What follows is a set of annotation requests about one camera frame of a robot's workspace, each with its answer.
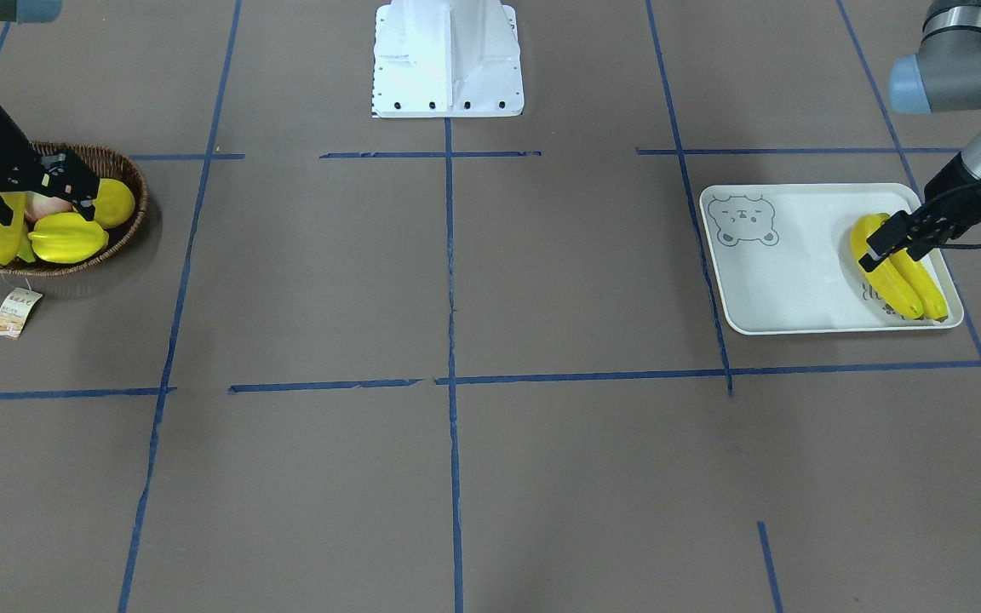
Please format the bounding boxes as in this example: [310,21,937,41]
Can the white rectangular bear tray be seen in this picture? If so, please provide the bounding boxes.
[698,183,965,336]

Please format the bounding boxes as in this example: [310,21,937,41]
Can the paper price tag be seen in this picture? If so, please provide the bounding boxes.
[0,287,43,339]

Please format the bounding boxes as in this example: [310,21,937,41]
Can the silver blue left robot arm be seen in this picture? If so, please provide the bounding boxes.
[858,1,981,272]

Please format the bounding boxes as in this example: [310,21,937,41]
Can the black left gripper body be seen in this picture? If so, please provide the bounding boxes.
[904,155,981,259]

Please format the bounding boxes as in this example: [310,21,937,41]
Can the brown woven wicker basket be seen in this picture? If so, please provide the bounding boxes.
[0,140,151,277]

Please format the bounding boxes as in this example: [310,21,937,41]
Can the yellow banana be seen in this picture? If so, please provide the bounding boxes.
[877,249,949,322]
[0,192,27,266]
[848,214,926,319]

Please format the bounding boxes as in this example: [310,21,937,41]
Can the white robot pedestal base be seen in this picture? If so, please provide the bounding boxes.
[371,1,525,117]

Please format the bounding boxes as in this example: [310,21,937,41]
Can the yellow lemon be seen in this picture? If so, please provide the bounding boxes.
[92,178,136,230]

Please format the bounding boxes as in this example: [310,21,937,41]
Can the yellow starfruit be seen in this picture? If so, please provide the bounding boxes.
[28,212,109,264]

